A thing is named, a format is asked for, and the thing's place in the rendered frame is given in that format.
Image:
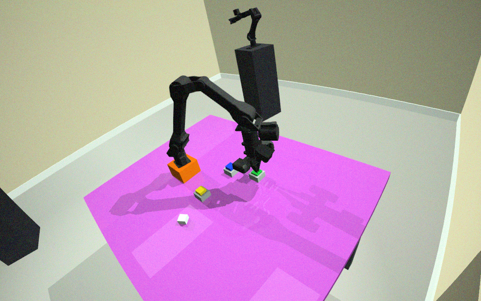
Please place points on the green button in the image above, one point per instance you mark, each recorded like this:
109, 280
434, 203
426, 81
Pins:
257, 176

